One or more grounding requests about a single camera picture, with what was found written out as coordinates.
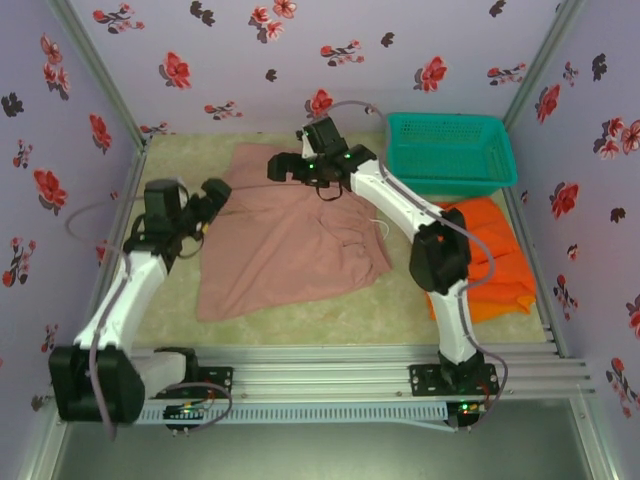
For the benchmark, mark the dusty pink shorts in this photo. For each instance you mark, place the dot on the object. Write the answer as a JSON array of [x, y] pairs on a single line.
[[290, 250]]

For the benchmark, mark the red-orange shorts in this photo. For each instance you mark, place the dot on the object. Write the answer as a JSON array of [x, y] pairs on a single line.
[[500, 235]]

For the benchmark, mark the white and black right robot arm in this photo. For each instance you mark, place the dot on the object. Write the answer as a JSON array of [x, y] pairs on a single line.
[[390, 195]]

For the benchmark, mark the teal plastic basket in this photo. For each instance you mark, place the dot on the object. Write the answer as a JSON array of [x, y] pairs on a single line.
[[450, 150]]

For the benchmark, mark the controller circuit board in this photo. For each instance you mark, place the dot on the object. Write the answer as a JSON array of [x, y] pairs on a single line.
[[185, 412], [467, 409]]

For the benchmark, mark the aluminium side rail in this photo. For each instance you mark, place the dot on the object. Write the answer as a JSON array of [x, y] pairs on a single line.
[[520, 220], [136, 167]]

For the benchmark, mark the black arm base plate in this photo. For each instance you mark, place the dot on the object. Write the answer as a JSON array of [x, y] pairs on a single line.
[[422, 380], [220, 380]]

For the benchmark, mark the aluminium corner post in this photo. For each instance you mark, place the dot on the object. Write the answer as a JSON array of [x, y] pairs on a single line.
[[102, 75], [541, 65]]

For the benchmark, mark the wide slotted aluminium rail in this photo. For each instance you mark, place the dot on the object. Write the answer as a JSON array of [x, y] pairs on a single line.
[[320, 375]]

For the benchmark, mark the aluminium lower frame bar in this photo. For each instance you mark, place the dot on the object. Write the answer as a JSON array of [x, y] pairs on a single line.
[[595, 440], [42, 450]]

